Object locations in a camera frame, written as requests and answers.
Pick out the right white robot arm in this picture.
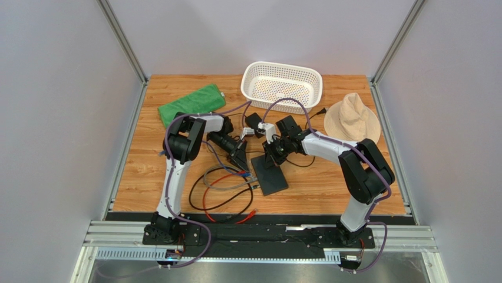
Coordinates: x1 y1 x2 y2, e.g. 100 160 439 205
257 116 395 233

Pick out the beige bucket hat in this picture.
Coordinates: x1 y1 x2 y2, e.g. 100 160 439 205
323 93 381 143

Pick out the black adapter power cord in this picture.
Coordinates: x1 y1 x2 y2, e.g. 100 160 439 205
223 107 328 169

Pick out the gray ethernet cable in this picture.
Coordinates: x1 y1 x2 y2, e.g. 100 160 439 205
203 164 259 192

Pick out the blue ethernet cable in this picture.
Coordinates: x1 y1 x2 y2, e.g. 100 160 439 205
158 140 253 177

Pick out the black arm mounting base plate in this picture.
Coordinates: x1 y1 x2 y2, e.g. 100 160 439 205
142 216 376 260

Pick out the black ethernet cable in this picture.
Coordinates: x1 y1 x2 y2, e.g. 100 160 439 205
189 166 260 223

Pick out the black network switch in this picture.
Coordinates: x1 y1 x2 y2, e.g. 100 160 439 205
251 155 289 196

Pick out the red ethernet cable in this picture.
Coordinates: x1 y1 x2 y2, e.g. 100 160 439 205
202 172 257 225

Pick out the black power adapter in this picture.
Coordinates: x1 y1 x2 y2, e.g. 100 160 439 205
245 113 263 139

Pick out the white perforated plastic basket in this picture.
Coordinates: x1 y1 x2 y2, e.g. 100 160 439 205
240 61 323 114

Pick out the green folded towel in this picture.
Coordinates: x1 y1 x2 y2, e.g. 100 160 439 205
158 84 226 128

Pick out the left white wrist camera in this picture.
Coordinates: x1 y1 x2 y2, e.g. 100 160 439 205
240 127 255 140

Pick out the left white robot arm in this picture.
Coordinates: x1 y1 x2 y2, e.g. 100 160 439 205
150 112 232 237

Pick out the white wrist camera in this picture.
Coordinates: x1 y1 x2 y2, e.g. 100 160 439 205
240 127 255 140
257 122 276 144

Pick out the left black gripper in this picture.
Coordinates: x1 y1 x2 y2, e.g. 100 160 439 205
208 131 249 173

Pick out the aluminium frame rail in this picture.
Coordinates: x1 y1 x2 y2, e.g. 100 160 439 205
71 221 448 282

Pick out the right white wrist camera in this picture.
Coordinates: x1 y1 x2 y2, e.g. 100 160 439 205
257 122 276 144

